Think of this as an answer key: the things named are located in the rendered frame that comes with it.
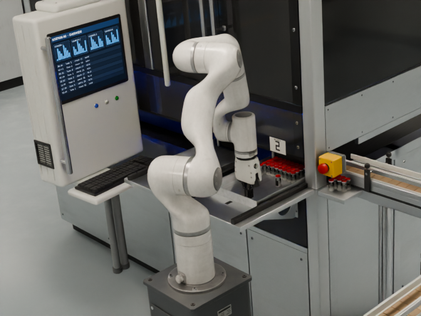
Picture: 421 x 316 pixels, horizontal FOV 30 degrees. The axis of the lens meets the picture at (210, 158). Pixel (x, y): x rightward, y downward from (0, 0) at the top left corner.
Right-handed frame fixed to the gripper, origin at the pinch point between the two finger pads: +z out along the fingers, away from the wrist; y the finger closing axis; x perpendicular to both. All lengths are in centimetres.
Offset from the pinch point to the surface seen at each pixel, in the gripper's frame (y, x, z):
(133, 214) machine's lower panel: 115, -24, 55
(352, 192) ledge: -24.5, -30.9, 4.3
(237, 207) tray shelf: 1.4, 4.9, 4.3
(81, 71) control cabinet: 88, 10, -36
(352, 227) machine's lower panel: -12, -46, 30
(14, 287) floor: 159, 29, 92
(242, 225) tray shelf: -10.4, 14.2, 4.3
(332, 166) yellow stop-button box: -21.2, -23.4, -8.4
